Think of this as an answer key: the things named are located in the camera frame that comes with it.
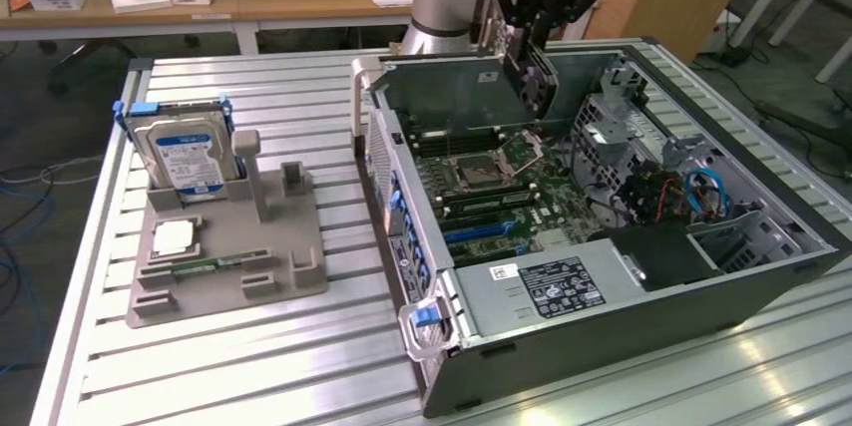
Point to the green graphics card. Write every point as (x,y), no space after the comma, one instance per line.
(532,87)

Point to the black power adapter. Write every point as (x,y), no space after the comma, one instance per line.
(734,57)

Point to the perforated metal disk bay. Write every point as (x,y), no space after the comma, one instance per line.
(619,122)

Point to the wooden desk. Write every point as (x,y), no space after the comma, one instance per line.
(299,2)

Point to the metal socket cover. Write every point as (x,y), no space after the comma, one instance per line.
(538,149)

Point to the CPU socket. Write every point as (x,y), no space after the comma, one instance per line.
(476,171)

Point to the black RAM slot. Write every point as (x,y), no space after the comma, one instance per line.
(487,193)
(490,205)
(490,211)
(490,199)

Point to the green motherboard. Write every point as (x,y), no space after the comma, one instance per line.
(552,196)

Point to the long black expansion slot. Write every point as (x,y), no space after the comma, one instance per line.
(479,220)

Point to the blue expansion slot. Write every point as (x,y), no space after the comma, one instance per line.
(479,232)

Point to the silver chipset heatsink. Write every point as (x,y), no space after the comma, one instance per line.
(552,239)

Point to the black plastic shroud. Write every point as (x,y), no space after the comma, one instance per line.
(659,256)

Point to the slanted metal disk bay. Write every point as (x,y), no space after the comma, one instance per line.
(746,236)

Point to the hard disk with blue caddy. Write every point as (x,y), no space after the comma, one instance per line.
(180,156)

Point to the grey parts rack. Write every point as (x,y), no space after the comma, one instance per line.
(266,246)

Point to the grey power supply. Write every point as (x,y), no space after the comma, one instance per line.
(506,306)

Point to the blue case latch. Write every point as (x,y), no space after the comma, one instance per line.
(426,318)

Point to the silver CPU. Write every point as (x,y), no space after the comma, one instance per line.
(175,239)

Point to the green RAM stick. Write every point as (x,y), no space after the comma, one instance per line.
(207,264)

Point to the black open PC case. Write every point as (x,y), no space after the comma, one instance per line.
(599,346)

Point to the white desk frame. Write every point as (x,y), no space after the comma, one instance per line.
(835,62)

